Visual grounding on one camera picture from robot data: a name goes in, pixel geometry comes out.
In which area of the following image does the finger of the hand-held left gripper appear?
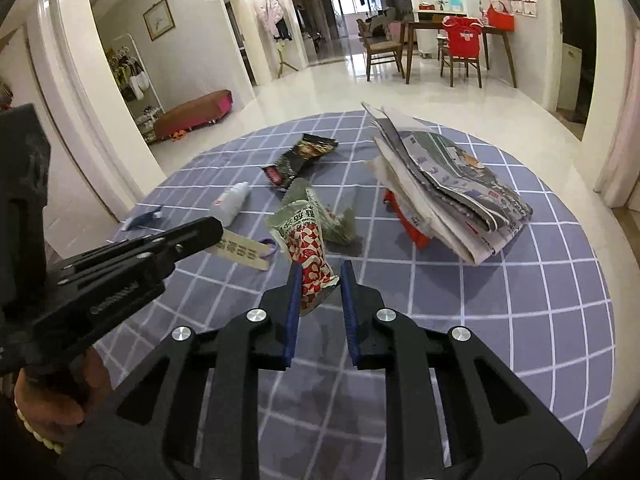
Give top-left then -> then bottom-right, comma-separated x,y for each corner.
30,217 -> 224,351

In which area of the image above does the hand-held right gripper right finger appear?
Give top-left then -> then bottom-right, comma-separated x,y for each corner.
340,260 -> 588,480

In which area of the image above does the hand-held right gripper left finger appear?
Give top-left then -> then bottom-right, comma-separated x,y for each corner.
57,261 -> 304,480

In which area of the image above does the small blue wrapper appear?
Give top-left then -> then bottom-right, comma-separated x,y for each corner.
122,205 -> 166,232

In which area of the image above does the red white patterned snack packet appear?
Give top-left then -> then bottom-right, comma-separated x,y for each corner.
269,200 -> 342,317

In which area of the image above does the beige tag with purple loop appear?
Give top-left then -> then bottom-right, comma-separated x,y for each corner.
215,229 -> 279,272

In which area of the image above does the green wrapper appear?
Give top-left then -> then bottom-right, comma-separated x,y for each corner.
282,179 -> 362,257

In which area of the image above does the white plastic tube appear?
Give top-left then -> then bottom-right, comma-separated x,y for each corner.
210,182 -> 251,227

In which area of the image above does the orange red wrapper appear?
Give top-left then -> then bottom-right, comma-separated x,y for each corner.
382,189 -> 432,249

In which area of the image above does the black red snack wrapper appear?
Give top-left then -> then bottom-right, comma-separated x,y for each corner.
262,133 -> 339,191

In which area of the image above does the newspaper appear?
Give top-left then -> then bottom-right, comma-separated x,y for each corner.
362,101 -> 534,267

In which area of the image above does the person's left forearm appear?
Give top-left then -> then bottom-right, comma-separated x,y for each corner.
0,385 -> 66,480

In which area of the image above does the person's left hand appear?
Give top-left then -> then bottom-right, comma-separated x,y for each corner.
15,347 -> 112,448

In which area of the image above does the blue checked tablecloth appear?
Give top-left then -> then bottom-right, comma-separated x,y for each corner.
95,110 -> 616,480

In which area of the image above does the brown pink bench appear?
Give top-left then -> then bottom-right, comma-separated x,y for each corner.
152,89 -> 233,141

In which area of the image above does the white metal rack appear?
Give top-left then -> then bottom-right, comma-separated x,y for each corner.
102,34 -> 163,146

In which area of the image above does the small framed picture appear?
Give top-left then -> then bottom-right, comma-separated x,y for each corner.
143,0 -> 176,42

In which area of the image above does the wooden coat stand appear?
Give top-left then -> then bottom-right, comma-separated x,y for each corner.
257,0 -> 301,80

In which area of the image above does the wooden dining chair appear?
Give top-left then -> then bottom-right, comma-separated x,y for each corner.
361,19 -> 406,82
440,16 -> 484,90

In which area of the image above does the pink jacket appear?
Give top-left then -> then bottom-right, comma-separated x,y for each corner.
257,0 -> 286,38

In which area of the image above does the white sideboard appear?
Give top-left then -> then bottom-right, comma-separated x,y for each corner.
414,9 -> 468,57

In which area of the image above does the grey sofa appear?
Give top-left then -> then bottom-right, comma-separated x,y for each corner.
357,7 -> 401,41

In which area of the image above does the red chair cover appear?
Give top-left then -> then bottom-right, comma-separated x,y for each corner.
442,16 -> 485,57

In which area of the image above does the pink sheer door curtain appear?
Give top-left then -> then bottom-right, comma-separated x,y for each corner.
594,105 -> 640,211

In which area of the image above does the wooden dining table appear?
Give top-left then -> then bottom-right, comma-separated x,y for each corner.
404,17 -> 518,89

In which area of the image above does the white appliance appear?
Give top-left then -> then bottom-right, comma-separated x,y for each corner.
557,42 -> 583,111

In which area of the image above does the red bag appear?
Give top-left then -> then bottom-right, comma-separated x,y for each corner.
486,2 -> 516,31

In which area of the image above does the white bead bracelet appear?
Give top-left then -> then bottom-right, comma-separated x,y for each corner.
15,405 -> 63,456

